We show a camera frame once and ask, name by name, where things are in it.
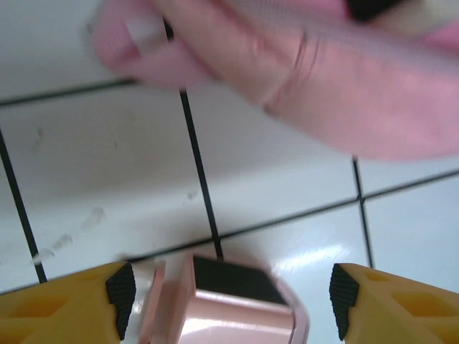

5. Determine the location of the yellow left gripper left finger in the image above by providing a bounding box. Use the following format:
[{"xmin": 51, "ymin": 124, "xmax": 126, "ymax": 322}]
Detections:
[{"xmin": 0, "ymin": 260, "xmax": 137, "ymax": 344}]

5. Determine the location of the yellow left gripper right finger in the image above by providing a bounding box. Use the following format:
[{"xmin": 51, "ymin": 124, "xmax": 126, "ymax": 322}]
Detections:
[{"xmin": 328, "ymin": 262, "xmax": 459, "ymax": 344}]

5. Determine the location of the pink backpack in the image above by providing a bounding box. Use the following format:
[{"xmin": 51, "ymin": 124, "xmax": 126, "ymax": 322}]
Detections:
[{"xmin": 89, "ymin": 0, "xmax": 459, "ymax": 162}]

